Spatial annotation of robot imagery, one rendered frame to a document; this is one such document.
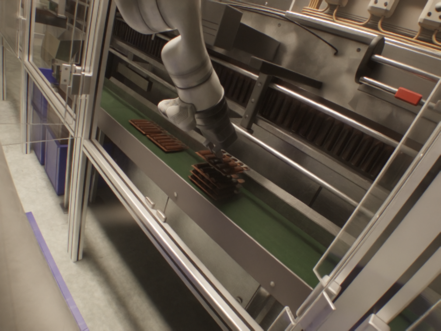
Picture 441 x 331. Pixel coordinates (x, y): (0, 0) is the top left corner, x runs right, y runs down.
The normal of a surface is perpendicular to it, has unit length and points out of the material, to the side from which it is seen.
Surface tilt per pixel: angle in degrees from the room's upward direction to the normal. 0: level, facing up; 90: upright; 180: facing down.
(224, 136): 74
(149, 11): 112
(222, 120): 90
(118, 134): 90
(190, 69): 104
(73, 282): 0
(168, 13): 127
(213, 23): 90
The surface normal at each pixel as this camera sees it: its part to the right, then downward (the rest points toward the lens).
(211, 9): -0.66, 0.11
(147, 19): -0.18, 0.88
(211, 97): 0.61, 0.55
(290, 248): 0.30, -0.87
